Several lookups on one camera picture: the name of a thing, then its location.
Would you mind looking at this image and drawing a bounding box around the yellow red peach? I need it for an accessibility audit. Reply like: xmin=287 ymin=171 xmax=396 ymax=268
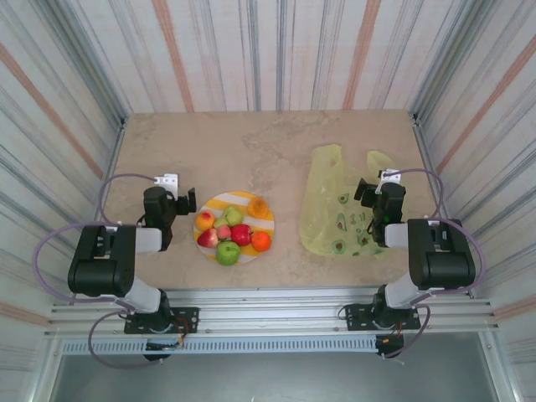
xmin=195 ymin=211 xmax=216 ymax=232

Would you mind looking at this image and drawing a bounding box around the yellow plastic bag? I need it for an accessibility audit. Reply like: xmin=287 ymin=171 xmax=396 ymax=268
xmin=300 ymin=144 xmax=397 ymax=259

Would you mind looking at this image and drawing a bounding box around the red strawberry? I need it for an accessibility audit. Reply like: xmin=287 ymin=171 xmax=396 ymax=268
xmin=196 ymin=228 xmax=220 ymax=250

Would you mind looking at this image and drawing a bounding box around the green pear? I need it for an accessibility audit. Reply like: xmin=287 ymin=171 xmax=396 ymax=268
xmin=214 ymin=204 xmax=245 ymax=229

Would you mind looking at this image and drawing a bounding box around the red apple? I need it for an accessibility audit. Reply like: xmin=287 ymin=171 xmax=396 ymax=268
xmin=229 ymin=223 xmax=254 ymax=248

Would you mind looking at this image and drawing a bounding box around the green apple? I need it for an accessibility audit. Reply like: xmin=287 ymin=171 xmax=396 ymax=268
xmin=215 ymin=240 xmax=242 ymax=267

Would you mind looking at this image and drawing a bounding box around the orange persimmon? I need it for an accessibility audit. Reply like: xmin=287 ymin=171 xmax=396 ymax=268
xmin=247 ymin=197 xmax=270 ymax=217

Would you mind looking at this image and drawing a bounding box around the orange tangerine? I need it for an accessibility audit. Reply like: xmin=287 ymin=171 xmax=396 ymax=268
xmin=250 ymin=230 xmax=273 ymax=253

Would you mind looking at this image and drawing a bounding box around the yellow white striped plate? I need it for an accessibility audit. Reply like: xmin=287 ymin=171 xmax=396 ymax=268
xmin=193 ymin=191 xmax=276 ymax=267

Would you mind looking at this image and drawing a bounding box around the black connector block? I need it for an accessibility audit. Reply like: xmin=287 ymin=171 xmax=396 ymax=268
xmin=374 ymin=334 xmax=405 ymax=360
xmin=143 ymin=341 xmax=173 ymax=364

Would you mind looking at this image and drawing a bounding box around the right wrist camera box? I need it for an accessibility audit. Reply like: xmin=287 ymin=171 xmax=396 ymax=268
xmin=379 ymin=167 xmax=404 ymax=185

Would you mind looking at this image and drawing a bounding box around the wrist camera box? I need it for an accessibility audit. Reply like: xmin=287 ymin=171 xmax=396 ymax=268
xmin=379 ymin=167 xmax=404 ymax=185
xmin=152 ymin=173 xmax=181 ymax=190

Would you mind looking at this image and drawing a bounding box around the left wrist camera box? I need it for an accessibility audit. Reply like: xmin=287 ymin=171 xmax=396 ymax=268
xmin=152 ymin=173 xmax=181 ymax=190

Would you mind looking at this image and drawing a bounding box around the aluminium table side rail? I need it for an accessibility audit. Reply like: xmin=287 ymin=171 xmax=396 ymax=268
xmin=75 ymin=118 xmax=128 ymax=302
xmin=411 ymin=113 xmax=475 ymax=299

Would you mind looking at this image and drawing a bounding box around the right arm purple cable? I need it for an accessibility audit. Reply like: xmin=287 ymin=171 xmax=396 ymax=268
xmin=383 ymin=167 xmax=487 ymax=360

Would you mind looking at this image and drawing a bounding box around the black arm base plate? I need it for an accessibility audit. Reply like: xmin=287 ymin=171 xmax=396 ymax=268
xmin=344 ymin=303 xmax=421 ymax=332
xmin=124 ymin=307 xmax=200 ymax=335

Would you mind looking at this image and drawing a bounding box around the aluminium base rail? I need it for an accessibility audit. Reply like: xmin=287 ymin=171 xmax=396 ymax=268
xmin=44 ymin=286 xmax=502 ymax=341

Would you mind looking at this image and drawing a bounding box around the grey slotted cable duct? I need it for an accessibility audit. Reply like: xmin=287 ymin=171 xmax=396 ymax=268
xmin=61 ymin=338 xmax=379 ymax=356

